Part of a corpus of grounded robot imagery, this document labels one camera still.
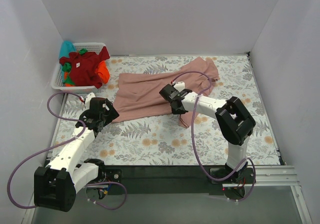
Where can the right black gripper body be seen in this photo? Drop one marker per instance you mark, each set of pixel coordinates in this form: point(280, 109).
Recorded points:
point(168, 94)

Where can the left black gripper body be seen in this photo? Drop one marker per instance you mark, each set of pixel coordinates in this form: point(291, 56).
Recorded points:
point(110, 112)

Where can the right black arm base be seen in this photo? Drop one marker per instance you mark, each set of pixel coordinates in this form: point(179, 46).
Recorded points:
point(236, 188)

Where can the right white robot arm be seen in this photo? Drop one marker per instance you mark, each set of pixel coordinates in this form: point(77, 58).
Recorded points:
point(234, 120)

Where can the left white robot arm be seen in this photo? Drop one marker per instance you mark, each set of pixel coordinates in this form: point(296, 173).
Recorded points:
point(56, 184)

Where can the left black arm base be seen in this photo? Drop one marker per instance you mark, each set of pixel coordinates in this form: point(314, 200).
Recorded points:
point(100, 192)

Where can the orange t-shirt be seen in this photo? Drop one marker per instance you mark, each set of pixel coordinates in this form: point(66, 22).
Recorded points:
point(101, 71)

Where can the floral table mat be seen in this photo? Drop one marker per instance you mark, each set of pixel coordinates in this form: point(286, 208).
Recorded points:
point(160, 140)

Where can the dark red t-shirt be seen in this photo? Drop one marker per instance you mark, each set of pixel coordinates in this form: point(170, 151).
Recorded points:
point(92, 60)

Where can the white plastic laundry basket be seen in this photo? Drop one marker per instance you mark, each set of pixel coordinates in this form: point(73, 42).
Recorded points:
point(57, 81)

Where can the teal t-shirt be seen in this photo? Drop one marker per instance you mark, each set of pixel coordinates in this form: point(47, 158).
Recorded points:
point(66, 48)

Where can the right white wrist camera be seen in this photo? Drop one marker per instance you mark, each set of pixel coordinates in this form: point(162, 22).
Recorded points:
point(178, 85)

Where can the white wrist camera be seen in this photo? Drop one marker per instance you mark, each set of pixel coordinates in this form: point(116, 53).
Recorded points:
point(86, 100)
point(178, 85)

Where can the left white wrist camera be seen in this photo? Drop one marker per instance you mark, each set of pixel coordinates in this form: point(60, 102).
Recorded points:
point(86, 100)

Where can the aluminium frame rail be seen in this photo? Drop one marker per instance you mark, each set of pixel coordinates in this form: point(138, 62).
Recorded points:
point(275, 175)

